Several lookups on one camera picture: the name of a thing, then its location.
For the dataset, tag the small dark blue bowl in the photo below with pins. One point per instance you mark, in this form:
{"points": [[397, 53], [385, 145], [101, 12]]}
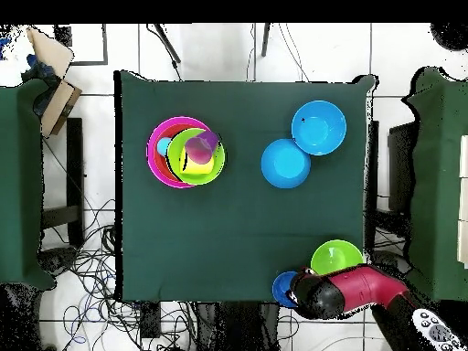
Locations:
{"points": [[280, 289]]}

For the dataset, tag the light blue plastic bowl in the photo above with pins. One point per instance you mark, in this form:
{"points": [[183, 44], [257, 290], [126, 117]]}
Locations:
{"points": [[285, 163], [319, 128]]}

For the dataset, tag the green plastic bowl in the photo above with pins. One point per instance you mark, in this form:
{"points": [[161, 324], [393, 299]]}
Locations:
{"points": [[175, 168], [334, 256]]}

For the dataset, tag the purple plastic cup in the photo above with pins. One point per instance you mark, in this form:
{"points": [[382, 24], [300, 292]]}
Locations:
{"points": [[199, 148]]}

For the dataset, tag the orange plastic bowl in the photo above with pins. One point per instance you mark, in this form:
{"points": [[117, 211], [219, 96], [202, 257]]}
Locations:
{"points": [[159, 164]]}

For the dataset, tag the light blue plastic cup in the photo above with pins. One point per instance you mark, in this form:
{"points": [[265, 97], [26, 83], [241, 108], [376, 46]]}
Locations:
{"points": [[163, 146]]}

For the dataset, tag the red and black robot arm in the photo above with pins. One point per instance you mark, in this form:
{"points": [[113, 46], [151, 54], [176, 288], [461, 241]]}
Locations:
{"points": [[358, 289]]}

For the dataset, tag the grey chair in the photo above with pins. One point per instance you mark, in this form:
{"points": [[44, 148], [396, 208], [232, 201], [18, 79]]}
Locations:
{"points": [[387, 259]]}

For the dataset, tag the dark green tablecloth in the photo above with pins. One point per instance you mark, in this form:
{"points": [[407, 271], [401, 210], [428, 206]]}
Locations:
{"points": [[201, 237], [438, 182], [18, 182]]}

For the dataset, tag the black power strip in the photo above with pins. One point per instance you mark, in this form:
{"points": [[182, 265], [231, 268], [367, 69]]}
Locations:
{"points": [[150, 321]]}

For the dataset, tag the black rectangular object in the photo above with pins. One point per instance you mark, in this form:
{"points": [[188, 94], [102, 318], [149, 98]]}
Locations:
{"points": [[402, 164]]}

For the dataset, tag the large pink plastic bowl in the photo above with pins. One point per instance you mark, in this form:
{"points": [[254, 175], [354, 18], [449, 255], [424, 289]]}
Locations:
{"points": [[150, 153]]}

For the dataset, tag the white box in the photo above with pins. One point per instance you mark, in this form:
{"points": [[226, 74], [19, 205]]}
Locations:
{"points": [[464, 164]]}

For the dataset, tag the black equipment with knob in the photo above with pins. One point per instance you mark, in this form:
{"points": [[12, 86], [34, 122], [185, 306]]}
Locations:
{"points": [[56, 259]]}

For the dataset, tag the black metal stand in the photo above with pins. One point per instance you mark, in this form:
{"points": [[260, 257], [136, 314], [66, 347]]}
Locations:
{"points": [[75, 164]]}

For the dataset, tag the black tripod leg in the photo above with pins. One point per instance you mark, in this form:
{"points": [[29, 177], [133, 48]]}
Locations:
{"points": [[168, 44], [265, 40]]}

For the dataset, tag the cardboard box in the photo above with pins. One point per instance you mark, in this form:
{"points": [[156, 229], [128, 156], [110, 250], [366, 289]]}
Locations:
{"points": [[58, 106]]}

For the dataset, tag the blue cloth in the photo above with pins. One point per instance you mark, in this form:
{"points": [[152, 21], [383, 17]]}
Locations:
{"points": [[40, 69]]}

